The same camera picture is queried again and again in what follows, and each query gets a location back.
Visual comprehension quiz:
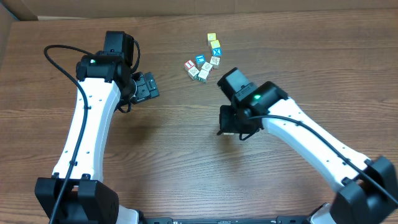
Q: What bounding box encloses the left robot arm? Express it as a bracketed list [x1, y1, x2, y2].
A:
[35, 31, 159, 223]

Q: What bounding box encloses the blue X block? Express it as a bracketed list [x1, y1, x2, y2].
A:
[212, 47, 223, 57]

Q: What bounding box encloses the yellow block far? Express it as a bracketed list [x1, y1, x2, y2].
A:
[207, 33, 216, 45]

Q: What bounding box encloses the white block centre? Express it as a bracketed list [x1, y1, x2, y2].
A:
[201, 62, 213, 73]

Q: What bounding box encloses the white block right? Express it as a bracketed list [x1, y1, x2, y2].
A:
[210, 56, 221, 69]

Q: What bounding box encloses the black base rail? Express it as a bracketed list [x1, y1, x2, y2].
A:
[138, 215, 309, 224]

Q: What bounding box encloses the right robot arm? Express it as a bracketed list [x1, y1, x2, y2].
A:
[217, 68, 397, 223]

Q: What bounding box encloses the blue picture block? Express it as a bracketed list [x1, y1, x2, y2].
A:
[195, 54, 206, 68]

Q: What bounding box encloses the red I block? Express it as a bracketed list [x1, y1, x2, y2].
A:
[184, 60, 195, 71]

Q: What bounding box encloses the yellow block near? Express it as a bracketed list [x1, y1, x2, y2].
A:
[210, 40, 220, 49]

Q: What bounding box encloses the yellow block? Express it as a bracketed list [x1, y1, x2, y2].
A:
[210, 40, 220, 49]
[207, 33, 216, 45]

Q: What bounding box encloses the white green block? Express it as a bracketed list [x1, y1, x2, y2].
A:
[198, 70, 210, 83]
[188, 66, 200, 80]

